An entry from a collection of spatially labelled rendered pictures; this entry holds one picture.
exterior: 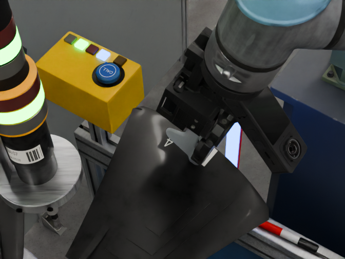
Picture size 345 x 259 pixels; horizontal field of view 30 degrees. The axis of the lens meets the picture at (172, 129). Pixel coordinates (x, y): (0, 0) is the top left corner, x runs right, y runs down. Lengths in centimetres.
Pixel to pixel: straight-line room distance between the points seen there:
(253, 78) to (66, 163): 20
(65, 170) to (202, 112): 21
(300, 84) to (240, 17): 63
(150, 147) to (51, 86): 35
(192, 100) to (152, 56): 161
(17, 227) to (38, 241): 150
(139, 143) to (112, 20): 116
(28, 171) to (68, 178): 3
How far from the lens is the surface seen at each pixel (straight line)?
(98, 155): 130
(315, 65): 121
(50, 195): 51
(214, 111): 69
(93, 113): 111
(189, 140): 76
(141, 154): 83
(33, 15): 165
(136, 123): 85
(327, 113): 115
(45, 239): 217
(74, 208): 220
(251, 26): 55
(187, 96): 69
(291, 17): 54
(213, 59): 62
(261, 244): 119
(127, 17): 203
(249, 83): 62
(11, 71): 42
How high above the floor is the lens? 188
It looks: 53 degrees down
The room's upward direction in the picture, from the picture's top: 3 degrees counter-clockwise
